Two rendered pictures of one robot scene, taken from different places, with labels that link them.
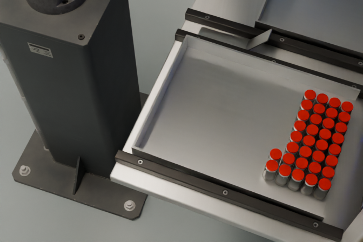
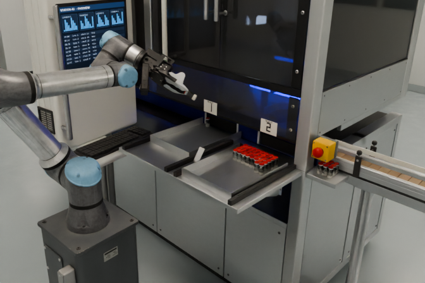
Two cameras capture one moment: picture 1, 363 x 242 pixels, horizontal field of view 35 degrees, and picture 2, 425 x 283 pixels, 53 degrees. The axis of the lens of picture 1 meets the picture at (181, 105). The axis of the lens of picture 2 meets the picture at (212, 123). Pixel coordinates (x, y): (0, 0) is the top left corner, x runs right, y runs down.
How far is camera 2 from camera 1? 133 cm
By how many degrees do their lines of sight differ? 60
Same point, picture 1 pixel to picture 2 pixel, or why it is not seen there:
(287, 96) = (227, 161)
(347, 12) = (197, 140)
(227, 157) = (246, 179)
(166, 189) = (253, 197)
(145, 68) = not seen: outside the picture
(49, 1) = (103, 216)
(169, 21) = not seen: outside the picture
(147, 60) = not seen: outside the picture
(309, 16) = (192, 147)
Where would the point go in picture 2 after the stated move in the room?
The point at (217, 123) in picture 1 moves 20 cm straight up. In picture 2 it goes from (229, 178) to (231, 130)
